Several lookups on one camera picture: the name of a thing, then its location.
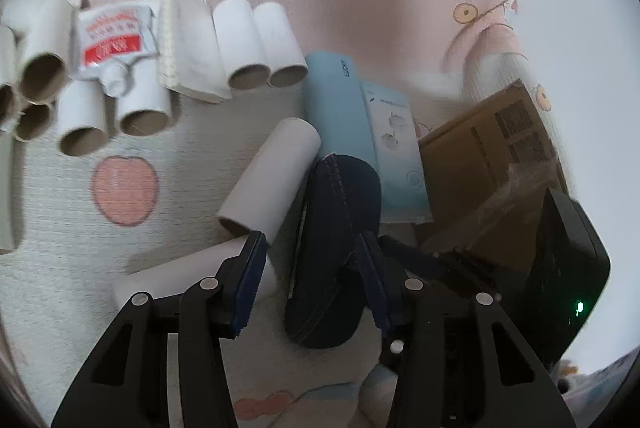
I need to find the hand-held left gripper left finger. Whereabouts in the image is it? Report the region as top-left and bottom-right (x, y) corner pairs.
(50, 230), (269, 428)

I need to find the white spiral notebook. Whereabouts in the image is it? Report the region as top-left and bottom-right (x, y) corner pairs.
(157, 0), (234, 104)

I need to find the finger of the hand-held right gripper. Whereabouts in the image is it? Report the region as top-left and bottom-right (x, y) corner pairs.
(379, 234), (503, 309)
(378, 335), (407, 375)

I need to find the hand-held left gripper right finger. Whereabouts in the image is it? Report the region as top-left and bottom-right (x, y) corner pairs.
(356, 232), (576, 428)

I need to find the brown cardboard box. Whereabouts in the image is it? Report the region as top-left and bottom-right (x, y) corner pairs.
(416, 79), (572, 276)

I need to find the light blue flat box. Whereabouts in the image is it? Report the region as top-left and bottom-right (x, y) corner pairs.
(303, 51), (435, 225)

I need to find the red white sachet pouch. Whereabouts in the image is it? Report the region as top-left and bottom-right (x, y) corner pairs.
(77, 2), (157, 97)

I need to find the clear plastic wrap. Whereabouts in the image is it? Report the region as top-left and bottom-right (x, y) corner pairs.
(477, 160), (568, 236)

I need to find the pink printed blanket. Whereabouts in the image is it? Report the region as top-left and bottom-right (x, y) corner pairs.
(0, 0), (568, 428)

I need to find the group of white paper tubes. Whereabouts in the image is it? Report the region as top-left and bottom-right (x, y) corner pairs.
(0, 0), (323, 311)

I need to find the dark blue glasses case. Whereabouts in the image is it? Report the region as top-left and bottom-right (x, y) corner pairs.
(284, 154), (384, 350)

